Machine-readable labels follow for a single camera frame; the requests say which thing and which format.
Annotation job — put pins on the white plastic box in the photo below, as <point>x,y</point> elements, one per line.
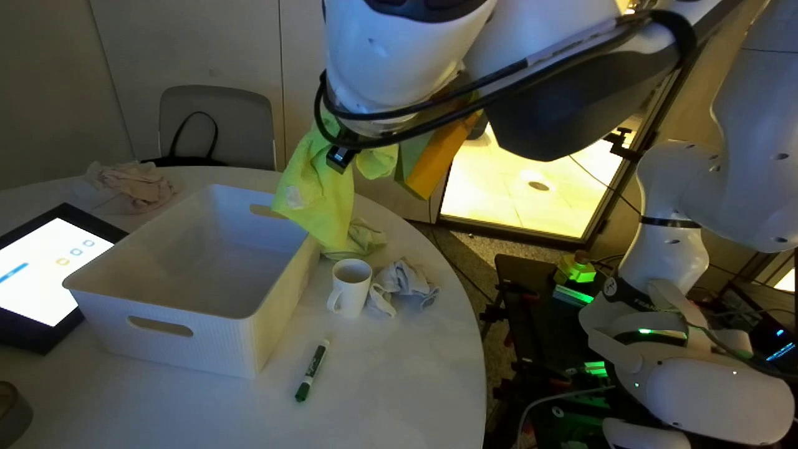
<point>208,266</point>

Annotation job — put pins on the white mug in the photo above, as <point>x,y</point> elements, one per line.
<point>349,291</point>

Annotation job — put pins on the black device blue light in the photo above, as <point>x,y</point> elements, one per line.
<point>777,346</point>

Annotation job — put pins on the pink crumpled cloth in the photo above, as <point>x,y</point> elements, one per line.
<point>139,183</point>

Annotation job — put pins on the grey white cloth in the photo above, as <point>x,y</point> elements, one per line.
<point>407,289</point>

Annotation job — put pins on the green glowing device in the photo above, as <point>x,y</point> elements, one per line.
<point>574,282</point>

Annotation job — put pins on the bright yellow cloth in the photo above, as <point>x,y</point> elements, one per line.
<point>316,201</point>

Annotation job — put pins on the grey chair with bag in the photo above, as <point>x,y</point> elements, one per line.
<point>215,103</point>

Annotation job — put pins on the black tablet lit screen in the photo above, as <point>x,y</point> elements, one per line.
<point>41,266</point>

